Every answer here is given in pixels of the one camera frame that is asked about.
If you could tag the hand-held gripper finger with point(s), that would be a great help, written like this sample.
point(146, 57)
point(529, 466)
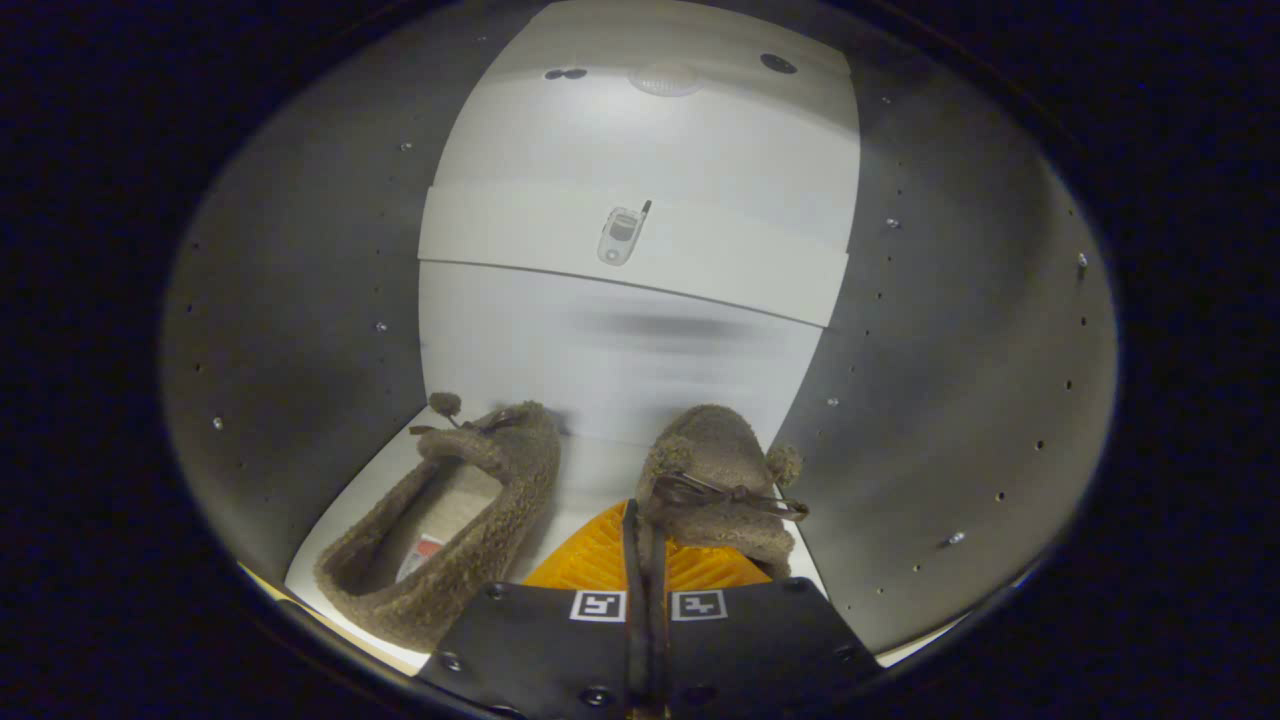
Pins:
point(658, 650)
point(634, 640)

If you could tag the grey shoe cabinet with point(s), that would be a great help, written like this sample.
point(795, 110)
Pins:
point(300, 300)

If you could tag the brown fuzzy shoe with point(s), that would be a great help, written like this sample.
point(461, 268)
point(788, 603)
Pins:
point(710, 450)
point(500, 520)

